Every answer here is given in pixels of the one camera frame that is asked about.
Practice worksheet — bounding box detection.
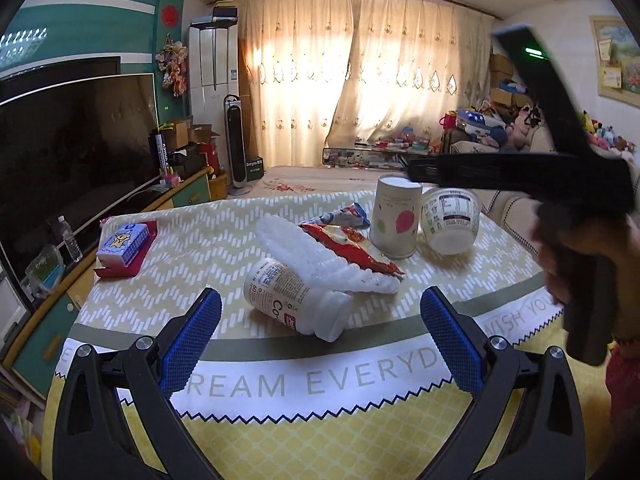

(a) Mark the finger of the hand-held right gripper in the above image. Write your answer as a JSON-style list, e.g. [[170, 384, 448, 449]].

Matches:
[[406, 154, 526, 193]]

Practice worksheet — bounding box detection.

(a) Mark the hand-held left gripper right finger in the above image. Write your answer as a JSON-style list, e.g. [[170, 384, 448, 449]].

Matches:
[[415, 287, 587, 480]]

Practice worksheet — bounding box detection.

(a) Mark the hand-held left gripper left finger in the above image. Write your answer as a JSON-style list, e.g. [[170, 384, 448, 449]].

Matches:
[[52, 287, 223, 480]]

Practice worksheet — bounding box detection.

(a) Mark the white plastic yogurt tub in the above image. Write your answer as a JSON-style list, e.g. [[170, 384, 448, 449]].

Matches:
[[420, 187, 482, 253]]

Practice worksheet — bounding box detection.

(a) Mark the white paper cup pink dot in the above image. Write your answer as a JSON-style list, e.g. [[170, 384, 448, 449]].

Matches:
[[370, 173, 423, 260]]

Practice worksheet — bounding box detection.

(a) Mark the white yogurt bottle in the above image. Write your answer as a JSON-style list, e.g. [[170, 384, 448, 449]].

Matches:
[[243, 258, 353, 343]]

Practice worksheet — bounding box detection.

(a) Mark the red snack wrapper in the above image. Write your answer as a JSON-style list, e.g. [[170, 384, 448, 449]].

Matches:
[[300, 224, 406, 277]]

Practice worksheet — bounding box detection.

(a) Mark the person's right hand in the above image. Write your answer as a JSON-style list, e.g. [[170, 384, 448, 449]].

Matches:
[[531, 200, 640, 346]]

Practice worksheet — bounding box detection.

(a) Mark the pile of plush toys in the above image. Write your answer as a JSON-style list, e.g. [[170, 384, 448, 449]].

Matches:
[[505, 105, 640, 161]]

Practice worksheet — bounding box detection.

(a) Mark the star patterned blue bag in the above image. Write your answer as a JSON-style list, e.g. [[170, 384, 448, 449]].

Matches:
[[457, 110, 506, 136]]

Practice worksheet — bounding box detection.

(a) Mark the cluttered low glass table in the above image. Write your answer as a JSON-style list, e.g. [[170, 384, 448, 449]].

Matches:
[[322, 135, 441, 168]]

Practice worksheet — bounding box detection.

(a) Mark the stack of cardboard boxes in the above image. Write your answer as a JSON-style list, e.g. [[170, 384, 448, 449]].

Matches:
[[489, 54, 531, 106]]

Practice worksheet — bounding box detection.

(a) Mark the blue cartoon box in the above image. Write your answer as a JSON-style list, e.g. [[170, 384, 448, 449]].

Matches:
[[96, 223, 151, 267]]

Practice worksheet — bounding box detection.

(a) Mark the cream embroidered curtain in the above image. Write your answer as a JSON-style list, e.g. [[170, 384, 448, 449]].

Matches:
[[237, 0, 361, 168], [325, 0, 496, 148]]

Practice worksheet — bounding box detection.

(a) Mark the yellow green printed tablecloth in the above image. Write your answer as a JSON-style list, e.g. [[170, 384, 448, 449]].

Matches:
[[42, 187, 613, 480]]

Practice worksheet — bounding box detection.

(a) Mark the teal and yellow TV cabinet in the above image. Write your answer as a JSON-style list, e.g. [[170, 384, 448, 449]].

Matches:
[[0, 167, 213, 401]]

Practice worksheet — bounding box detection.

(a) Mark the clear water bottle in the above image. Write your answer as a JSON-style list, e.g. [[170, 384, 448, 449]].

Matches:
[[57, 216, 83, 263]]

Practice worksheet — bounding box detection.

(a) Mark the clear plastic bag with greens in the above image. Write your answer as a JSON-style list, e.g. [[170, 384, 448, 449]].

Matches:
[[25, 245, 66, 296]]

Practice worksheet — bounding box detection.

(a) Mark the floral floor rug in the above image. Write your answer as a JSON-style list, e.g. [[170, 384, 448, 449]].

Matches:
[[247, 165, 416, 201]]

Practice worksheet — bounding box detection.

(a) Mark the red box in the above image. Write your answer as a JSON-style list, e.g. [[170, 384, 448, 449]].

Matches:
[[197, 142, 221, 171]]

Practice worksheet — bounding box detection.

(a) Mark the white plastic drawer unit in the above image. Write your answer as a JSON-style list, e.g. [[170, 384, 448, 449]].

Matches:
[[0, 272, 30, 343]]

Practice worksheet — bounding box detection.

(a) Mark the black shuttlecock tube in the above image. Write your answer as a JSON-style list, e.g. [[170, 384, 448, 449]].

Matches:
[[151, 132, 171, 173]]

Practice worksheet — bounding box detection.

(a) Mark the black tower fan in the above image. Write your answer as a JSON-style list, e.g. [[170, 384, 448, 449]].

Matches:
[[223, 94, 251, 196]]

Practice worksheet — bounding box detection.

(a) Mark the open cardboard box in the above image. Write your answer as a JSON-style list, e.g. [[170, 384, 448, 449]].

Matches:
[[162, 116, 221, 146]]

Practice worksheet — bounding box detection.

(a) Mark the large curved television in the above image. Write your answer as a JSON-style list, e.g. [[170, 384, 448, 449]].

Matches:
[[0, 73, 160, 281]]

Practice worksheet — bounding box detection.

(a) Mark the white standing air conditioner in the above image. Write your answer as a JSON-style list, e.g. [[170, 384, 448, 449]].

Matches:
[[188, 21, 241, 186]]

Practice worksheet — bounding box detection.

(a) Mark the hanging flower decoration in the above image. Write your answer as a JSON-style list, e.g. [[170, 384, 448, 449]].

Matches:
[[156, 34, 190, 98]]

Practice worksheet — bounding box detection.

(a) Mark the black flat box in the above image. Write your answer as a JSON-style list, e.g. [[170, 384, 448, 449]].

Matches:
[[192, 6, 240, 26]]

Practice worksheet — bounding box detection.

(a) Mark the small black television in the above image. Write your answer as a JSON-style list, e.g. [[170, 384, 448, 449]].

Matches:
[[0, 56, 122, 92]]

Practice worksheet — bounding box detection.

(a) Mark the framed wall picture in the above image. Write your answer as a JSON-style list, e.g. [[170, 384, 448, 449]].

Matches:
[[590, 15, 640, 106]]

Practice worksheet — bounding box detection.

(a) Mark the silver wall decal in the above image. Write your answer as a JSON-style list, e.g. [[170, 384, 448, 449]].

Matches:
[[0, 26, 49, 61]]

